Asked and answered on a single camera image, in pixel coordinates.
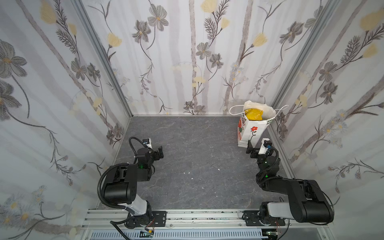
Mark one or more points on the white slotted cable duct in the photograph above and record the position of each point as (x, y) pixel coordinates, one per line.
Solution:
(185, 234)

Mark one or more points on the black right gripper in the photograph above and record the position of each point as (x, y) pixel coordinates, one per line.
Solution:
(253, 151)

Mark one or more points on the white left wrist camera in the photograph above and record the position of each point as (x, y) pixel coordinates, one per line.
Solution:
(147, 142)

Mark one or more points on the white printed paper bag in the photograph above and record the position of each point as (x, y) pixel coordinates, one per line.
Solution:
(252, 130)

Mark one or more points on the yellow snack packet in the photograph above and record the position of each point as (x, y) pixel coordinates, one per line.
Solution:
(254, 114)

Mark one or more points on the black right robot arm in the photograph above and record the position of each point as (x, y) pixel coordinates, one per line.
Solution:
(307, 203)

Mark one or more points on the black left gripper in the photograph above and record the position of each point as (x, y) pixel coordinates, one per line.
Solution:
(157, 153)

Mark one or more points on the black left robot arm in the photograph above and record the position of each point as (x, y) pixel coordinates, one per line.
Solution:
(118, 185)

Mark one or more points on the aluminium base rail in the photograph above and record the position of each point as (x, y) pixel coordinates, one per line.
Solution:
(174, 220)

